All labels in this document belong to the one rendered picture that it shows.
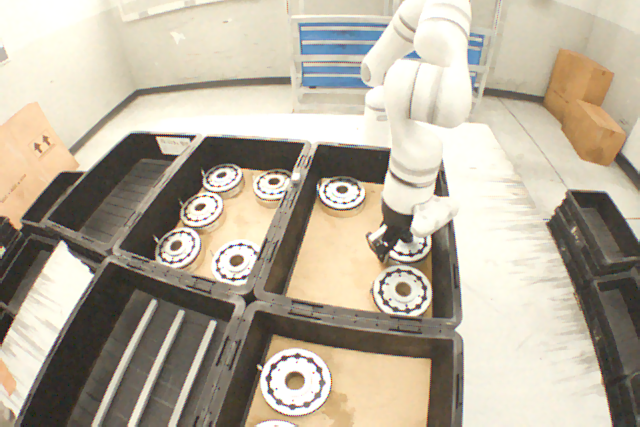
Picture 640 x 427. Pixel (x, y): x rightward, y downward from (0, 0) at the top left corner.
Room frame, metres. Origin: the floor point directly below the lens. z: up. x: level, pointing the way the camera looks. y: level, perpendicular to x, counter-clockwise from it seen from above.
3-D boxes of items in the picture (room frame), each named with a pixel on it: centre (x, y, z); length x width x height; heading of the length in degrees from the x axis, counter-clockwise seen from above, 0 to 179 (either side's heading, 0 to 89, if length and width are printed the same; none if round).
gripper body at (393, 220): (0.30, -0.13, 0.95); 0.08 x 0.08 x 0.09
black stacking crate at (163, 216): (0.41, 0.20, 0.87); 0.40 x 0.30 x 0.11; 166
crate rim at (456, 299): (0.33, -0.09, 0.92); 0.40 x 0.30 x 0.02; 166
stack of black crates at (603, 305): (0.06, -1.16, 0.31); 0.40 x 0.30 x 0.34; 172
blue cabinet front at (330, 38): (2.32, -0.25, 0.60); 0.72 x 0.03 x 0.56; 82
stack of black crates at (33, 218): (0.80, 1.37, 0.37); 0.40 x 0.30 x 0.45; 172
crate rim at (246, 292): (0.41, 0.20, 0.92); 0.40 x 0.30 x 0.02; 166
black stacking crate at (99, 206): (0.48, 0.49, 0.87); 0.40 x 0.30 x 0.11; 166
